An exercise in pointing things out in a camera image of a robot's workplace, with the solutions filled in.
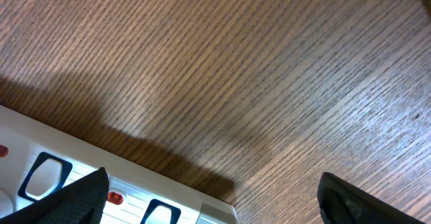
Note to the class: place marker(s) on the white power strip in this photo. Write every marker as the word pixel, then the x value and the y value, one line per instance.
pixel 38 160

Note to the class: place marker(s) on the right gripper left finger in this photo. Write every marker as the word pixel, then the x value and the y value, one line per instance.
pixel 80 202

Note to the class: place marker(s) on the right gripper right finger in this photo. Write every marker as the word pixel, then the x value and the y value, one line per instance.
pixel 343 203

